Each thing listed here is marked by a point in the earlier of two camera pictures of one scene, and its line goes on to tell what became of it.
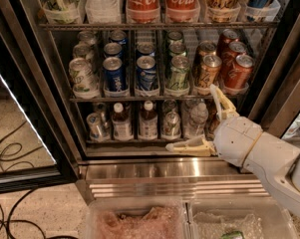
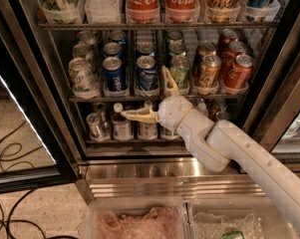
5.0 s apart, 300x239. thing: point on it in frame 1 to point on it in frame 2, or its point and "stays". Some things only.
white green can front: x=83 y=77 stays
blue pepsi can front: x=146 y=73 stays
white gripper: x=236 y=139 to x=172 y=112
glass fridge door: x=29 y=147 stays
